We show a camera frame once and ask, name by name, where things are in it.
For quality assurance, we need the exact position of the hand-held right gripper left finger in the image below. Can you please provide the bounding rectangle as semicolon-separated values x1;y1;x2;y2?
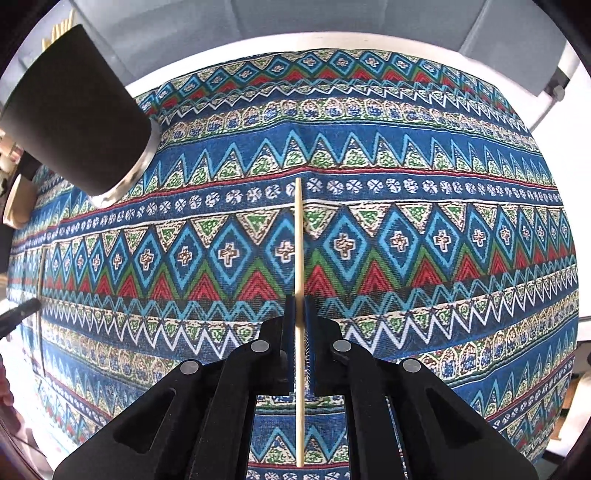
53;294;301;480

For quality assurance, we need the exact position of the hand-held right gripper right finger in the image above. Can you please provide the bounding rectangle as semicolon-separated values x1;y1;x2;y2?
302;295;539;480

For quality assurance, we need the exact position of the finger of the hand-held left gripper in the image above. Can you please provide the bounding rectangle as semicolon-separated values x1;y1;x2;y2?
0;298;42;340

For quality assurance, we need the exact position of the pale wooden chopstick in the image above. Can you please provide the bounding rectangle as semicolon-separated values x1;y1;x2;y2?
38;249;47;374
294;178;306;468

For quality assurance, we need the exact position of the black cylindrical utensil cup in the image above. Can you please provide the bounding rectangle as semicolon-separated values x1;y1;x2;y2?
0;24;160;207

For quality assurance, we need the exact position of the pile of wooden chopsticks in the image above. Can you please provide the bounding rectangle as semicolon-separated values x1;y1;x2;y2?
41;8;78;49

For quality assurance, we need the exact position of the beige wooden object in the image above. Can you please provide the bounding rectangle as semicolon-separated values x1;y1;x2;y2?
2;173;38;227

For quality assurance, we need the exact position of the blue patterned tablecloth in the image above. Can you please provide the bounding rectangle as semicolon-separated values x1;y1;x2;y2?
7;51;580;480

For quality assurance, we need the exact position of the grey upholstered chair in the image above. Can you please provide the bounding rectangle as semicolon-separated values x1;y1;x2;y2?
69;0;467;88
459;0;571;95

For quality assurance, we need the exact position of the white metal pole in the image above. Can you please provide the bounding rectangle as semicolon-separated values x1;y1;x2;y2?
538;46;583;109

